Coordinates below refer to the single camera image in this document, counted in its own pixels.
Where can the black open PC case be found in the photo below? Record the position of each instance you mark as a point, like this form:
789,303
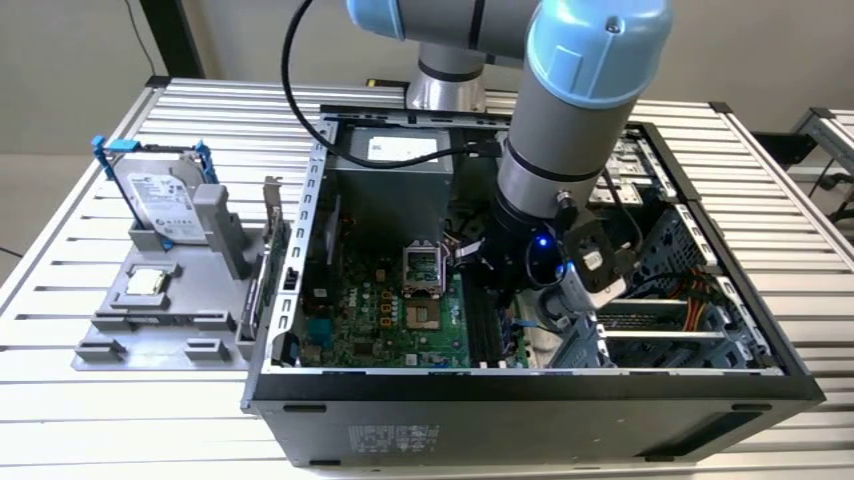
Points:
467,430

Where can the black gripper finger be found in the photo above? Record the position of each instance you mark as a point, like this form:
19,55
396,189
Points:
470,248

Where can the green motherboard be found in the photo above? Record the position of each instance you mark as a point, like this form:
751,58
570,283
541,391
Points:
374,340

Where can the grey parts rack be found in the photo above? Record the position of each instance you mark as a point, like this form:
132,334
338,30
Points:
200,280

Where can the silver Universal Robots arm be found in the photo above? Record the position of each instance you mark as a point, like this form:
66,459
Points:
574,125

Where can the graphics card with silver bracket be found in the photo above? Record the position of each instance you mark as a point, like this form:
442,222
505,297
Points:
256,300

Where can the grey metal drive cage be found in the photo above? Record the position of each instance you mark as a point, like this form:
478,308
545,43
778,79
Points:
630,165

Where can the silver hard disk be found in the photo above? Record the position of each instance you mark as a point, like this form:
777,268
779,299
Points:
160,200

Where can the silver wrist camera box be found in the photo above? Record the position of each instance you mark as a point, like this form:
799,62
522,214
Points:
601,295

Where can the black upright post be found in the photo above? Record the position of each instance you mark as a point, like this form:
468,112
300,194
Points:
174,40

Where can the metal side table frame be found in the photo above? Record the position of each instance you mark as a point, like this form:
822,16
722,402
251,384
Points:
823,122

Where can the grey power supply unit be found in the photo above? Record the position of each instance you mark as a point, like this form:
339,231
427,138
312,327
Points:
387,200

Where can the CPU socket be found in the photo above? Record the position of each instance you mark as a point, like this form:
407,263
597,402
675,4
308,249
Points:
423,314

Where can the blue disk carrier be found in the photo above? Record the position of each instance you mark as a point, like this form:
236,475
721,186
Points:
120,146

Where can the yellow black tag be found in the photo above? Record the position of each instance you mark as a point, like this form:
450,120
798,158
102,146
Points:
382,82

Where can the silver CPU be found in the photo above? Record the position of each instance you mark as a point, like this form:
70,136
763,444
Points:
146,284

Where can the grey disk bay cage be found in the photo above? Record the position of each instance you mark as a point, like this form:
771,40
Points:
654,325

